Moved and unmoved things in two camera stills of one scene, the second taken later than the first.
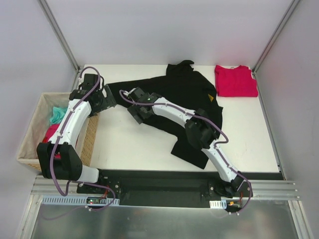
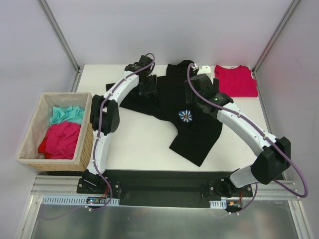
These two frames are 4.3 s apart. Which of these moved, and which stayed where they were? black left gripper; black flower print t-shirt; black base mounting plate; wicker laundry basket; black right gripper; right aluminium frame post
Moved: black right gripper; black left gripper
Stayed: black flower print t-shirt; right aluminium frame post; black base mounting plate; wicker laundry basket
